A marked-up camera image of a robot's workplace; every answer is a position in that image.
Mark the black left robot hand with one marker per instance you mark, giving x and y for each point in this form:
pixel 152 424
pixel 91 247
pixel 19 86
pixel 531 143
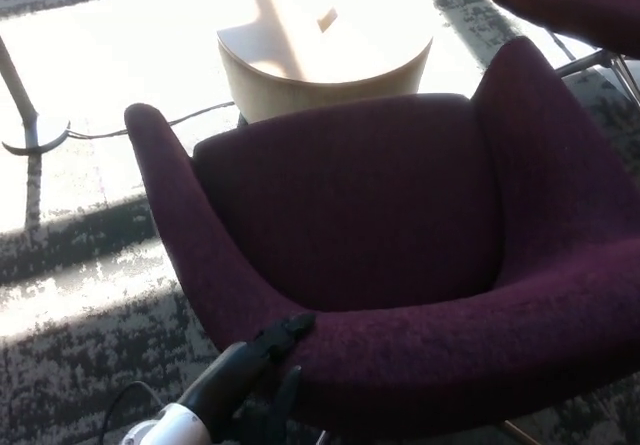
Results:
pixel 225 385

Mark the purple fabric armchair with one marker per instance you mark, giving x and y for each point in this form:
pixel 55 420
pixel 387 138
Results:
pixel 450 355

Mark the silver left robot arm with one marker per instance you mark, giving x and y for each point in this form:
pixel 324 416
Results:
pixel 170 425

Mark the purple armchair seat cushion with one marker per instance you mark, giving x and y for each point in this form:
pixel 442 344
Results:
pixel 350 200

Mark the brass armchair leg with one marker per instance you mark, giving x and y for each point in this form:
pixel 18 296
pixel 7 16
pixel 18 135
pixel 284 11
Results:
pixel 522 435

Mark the curved metal stand base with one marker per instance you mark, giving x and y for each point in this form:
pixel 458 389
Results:
pixel 30 135

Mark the round light wooden side table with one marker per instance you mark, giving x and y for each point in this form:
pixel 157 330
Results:
pixel 310 20

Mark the purple fabric lounge chair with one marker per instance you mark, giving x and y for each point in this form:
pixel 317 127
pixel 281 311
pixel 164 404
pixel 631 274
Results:
pixel 575 5

